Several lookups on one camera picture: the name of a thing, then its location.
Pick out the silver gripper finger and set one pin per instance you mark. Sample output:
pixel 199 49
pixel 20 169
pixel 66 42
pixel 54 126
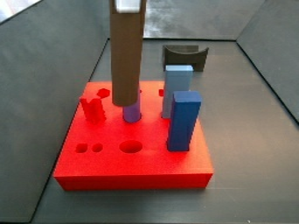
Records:
pixel 129 6

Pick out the brown oval peg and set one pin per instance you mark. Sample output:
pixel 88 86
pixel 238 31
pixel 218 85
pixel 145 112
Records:
pixel 126 39

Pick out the black curved fixture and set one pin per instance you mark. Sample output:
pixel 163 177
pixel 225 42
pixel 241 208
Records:
pixel 185 55

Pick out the red peg board base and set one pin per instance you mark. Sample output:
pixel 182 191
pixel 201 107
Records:
pixel 119 155

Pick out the light blue rectangular peg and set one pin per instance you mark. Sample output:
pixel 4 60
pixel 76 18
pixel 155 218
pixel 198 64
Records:
pixel 178 78

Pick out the dark blue rectangular peg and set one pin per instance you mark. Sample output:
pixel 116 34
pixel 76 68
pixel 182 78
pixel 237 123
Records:
pixel 186 108

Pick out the purple cylinder peg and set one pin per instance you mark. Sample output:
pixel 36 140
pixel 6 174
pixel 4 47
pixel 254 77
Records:
pixel 131 112

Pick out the red star peg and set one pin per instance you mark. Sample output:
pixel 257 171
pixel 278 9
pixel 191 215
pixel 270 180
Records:
pixel 92 108

